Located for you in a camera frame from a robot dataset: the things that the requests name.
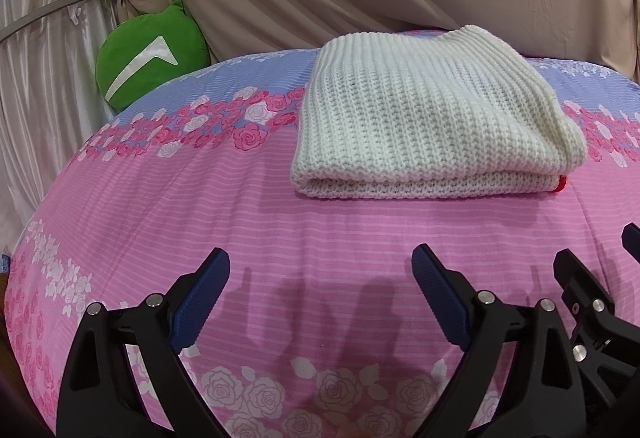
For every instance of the grey curved pole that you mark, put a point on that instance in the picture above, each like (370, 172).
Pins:
(45, 12)

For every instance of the green cushion white mark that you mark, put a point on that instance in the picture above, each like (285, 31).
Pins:
(145, 53)

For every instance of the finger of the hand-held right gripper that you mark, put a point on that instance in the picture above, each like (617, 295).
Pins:
(632, 243)
(582, 285)

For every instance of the silver satin curtain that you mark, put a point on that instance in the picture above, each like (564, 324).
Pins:
(45, 88)

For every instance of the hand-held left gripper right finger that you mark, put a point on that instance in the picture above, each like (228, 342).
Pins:
(441, 299)

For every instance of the pink blue floral bed sheet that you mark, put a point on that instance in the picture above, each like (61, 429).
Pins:
(260, 228)

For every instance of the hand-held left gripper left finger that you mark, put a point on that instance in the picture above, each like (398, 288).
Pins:
(199, 299)

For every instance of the white knit sweater red stripes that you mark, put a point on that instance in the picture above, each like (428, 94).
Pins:
(420, 118)

